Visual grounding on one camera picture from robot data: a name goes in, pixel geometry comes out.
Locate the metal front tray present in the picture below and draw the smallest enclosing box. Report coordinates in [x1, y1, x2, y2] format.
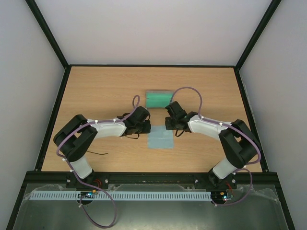
[13, 184, 288, 230]

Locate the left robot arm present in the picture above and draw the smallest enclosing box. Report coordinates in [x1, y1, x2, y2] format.
[53, 106, 151, 179]

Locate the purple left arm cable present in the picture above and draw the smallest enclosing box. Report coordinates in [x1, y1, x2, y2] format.
[56, 95, 141, 228]

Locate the light blue slotted cable duct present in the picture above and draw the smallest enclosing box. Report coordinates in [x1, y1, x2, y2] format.
[29, 191, 212, 201]

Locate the black enclosure frame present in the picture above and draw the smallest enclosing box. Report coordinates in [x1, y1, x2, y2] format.
[6, 0, 295, 230]

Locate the grey leather glasses case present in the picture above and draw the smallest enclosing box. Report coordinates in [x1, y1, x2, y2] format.
[145, 90, 173, 109]

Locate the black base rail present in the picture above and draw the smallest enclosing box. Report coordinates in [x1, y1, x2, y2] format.
[22, 171, 279, 191]

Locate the blue cleaning cloth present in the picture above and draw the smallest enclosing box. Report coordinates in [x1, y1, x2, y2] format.
[147, 125, 174, 149]

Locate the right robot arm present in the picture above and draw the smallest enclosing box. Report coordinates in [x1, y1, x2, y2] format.
[165, 101, 261, 188]

